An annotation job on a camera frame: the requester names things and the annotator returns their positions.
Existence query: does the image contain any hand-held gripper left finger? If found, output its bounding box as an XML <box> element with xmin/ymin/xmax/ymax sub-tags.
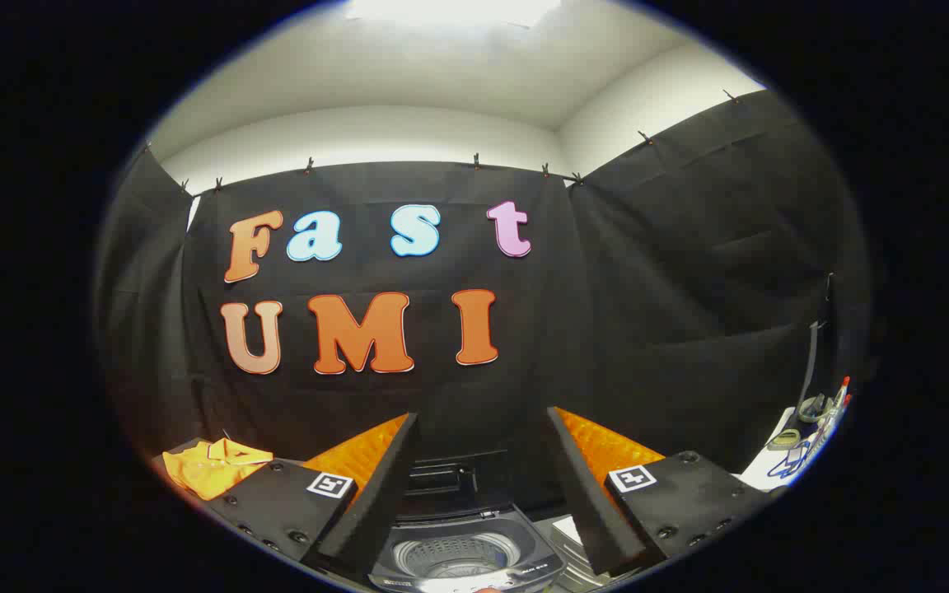
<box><xmin>207</xmin><ymin>412</ymin><xmax>422</xmax><ymax>579</ymax></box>

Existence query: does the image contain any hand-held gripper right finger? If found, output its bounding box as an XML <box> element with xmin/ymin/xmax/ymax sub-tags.
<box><xmin>545</xmin><ymin>406</ymin><xmax>788</xmax><ymax>577</ymax></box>

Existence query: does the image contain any transparent washing machine lid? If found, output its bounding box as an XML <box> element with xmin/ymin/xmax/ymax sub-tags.
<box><xmin>407</xmin><ymin>449</ymin><xmax>518</xmax><ymax>521</ymax></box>

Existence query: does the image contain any grey washing machine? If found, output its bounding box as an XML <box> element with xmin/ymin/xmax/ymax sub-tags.
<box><xmin>369</xmin><ymin>449</ymin><xmax>570</xmax><ymax>593</ymax></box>

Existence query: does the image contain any orange polo shirt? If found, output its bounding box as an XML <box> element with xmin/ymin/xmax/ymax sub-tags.
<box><xmin>163</xmin><ymin>438</ymin><xmax>274</xmax><ymax>501</ymax></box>

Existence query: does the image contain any blue cable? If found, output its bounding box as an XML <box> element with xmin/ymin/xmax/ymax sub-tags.
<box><xmin>767</xmin><ymin>443</ymin><xmax>815</xmax><ymax>480</ymax></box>

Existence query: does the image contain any dark hanging strap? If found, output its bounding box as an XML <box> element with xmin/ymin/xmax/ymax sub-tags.
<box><xmin>796</xmin><ymin>276</ymin><xmax>834</xmax><ymax>413</ymax></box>

